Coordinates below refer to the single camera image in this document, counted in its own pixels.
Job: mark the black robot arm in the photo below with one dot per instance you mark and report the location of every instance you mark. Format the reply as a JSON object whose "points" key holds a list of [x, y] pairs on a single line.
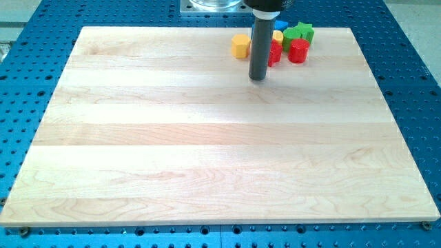
{"points": [[269, 5]]}

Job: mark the red star block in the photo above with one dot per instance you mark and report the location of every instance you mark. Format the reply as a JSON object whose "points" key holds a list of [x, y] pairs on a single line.
{"points": [[275, 53]]}

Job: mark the green star block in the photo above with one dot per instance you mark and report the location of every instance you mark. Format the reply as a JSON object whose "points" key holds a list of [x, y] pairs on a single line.
{"points": [[306, 31]]}

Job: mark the light wooden board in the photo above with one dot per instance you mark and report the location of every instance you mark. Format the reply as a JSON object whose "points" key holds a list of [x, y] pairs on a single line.
{"points": [[162, 126]]}

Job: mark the yellow hexagon block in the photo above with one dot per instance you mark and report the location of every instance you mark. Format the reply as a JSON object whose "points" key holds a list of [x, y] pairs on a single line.
{"points": [[240, 46]]}

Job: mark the yellow cylinder block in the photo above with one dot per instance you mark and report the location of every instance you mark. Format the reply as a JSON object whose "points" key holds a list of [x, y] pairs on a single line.
{"points": [[278, 36]]}

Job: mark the red cylinder block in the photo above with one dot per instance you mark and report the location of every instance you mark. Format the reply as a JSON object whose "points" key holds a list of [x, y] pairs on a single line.
{"points": [[298, 50]]}

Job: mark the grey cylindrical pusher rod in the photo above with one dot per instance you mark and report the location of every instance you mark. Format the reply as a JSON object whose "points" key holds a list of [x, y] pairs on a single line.
{"points": [[261, 43]]}

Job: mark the green cylinder block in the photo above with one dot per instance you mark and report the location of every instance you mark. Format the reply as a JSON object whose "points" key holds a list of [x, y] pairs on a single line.
{"points": [[289, 35]]}

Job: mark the blue block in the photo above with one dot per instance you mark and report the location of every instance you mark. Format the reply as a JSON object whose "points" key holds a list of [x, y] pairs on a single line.
{"points": [[279, 25]]}

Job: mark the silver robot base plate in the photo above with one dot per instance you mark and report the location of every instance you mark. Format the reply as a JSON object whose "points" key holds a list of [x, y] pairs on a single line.
{"points": [[212, 6]]}

